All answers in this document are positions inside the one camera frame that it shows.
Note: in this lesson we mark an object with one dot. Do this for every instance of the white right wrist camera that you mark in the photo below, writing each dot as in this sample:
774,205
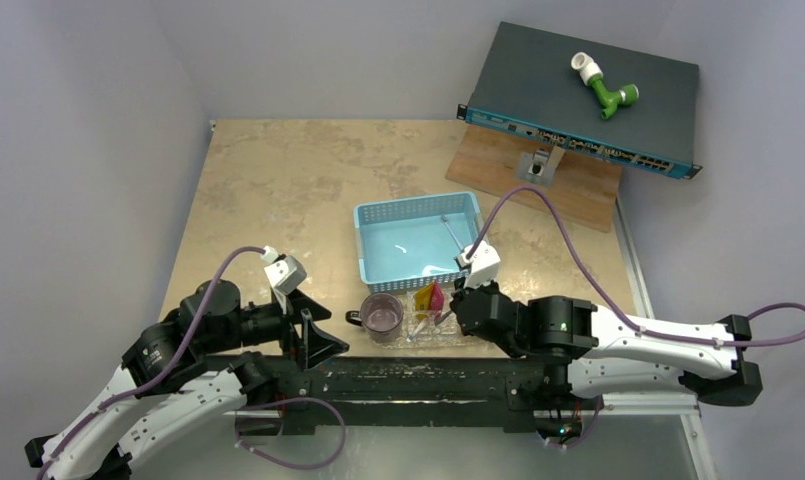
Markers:
480,265

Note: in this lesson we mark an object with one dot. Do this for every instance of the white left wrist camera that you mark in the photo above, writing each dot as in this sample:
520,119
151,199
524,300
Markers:
284,274

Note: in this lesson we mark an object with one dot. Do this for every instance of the green white pipe fitting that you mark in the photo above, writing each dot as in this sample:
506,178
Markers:
593,77

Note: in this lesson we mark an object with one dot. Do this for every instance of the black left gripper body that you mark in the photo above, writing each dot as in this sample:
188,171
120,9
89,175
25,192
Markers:
265,322

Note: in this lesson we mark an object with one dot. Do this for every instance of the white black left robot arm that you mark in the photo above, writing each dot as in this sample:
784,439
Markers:
208,356

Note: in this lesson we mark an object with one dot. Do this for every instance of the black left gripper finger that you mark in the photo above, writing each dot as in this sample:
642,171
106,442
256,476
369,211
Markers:
299,301
317,346

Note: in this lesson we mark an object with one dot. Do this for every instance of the textured clear oval tray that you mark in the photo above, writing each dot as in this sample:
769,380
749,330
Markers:
449,334

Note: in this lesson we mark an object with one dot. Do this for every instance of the light blue perforated basket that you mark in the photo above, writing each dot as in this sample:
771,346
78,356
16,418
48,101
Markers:
406,244

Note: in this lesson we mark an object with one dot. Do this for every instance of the dark grey network switch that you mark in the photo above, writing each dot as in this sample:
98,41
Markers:
527,88

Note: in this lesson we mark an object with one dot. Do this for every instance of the grey metal camera mount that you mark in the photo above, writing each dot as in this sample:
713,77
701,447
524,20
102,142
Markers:
539,167

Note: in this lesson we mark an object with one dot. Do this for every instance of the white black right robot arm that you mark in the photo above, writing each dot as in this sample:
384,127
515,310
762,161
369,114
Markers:
617,353

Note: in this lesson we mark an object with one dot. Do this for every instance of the purple mug black handle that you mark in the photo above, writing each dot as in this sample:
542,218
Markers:
380,316

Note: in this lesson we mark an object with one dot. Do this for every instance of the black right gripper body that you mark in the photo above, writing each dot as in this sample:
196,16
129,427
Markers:
464,312

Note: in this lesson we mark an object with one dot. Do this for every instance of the black metal base frame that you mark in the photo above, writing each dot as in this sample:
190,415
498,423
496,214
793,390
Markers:
516,396

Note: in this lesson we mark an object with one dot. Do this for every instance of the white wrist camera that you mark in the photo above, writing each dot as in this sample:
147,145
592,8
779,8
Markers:
284,274
480,265

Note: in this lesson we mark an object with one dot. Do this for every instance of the pink toothpaste tube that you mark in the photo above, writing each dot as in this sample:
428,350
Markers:
436,301

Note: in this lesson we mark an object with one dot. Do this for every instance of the clear textured square dish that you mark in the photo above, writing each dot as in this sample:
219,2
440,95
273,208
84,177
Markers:
416,316

